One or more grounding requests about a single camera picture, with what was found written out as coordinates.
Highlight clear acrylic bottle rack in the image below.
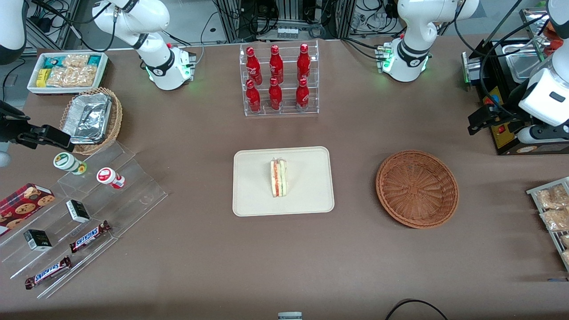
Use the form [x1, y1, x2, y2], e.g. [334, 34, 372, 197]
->
[239, 40, 320, 117]

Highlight red lid yogurt bottle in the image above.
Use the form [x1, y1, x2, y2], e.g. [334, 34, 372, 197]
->
[96, 167, 126, 189]

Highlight triangle sandwich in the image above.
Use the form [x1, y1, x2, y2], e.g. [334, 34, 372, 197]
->
[270, 157, 288, 198]

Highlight black food warmer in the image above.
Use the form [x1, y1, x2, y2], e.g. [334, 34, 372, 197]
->
[461, 7, 569, 156]

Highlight red cola bottle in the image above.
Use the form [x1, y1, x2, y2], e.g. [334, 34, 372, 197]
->
[297, 43, 311, 81]
[246, 47, 263, 85]
[245, 79, 261, 112]
[268, 77, 283, 110]
[296, 78, 310, 112]
[269, 44, 284, 84]

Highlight small black box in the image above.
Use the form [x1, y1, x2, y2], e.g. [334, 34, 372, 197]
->
[24, 229, 52, 252]
[66, 200, 91, 224]

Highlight cream rectangular tray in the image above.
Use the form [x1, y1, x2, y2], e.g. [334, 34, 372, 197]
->
[232, 146, 335, 217]

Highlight stacked foil containers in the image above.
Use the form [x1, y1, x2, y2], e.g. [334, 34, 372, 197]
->
[62, 92, 112, 145]

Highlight light wicker basket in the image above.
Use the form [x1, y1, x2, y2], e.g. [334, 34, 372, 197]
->
[60, 87, 123, 155]

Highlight brown round wicker basket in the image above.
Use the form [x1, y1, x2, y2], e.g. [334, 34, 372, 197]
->
[376, 150, 459, 229]

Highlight red cookie box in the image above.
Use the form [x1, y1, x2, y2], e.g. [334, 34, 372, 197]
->
[0, 183, 56, 236]

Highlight large clear cracker bag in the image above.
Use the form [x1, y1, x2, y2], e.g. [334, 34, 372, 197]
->
[46, 66, 97, 88]

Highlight white snack bin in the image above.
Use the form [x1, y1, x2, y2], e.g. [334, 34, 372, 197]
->
[27, 52, 109, 96]

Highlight green lid yogurt bottle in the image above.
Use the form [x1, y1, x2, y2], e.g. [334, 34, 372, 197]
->
[53, 152, 87, 175]

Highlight aluminium frame rack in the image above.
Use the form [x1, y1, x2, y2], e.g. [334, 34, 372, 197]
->
[213, 0, 356, 43]

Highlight clear acrylic stepped shelf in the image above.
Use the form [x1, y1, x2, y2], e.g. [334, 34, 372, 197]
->
[0, 140, 168, 299]

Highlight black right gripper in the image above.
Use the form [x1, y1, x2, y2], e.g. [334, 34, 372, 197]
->
[0, 100, 75, 152]

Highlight black floor cable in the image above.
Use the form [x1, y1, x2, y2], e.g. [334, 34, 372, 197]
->
[385, 299, 449, 320]

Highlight steel warmer pan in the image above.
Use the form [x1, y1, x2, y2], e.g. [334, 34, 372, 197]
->
[502, 43, 545, 84]

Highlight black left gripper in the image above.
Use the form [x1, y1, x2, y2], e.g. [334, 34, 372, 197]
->
[467, 105, 525, 136]

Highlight snickers bar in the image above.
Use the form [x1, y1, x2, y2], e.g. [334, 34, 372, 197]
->
[69, 220, 112, 254]
[24, 256, 72, 290]

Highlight small clear cracker bag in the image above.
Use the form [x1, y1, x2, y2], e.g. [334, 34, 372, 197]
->
[62, 54, 89, 68]

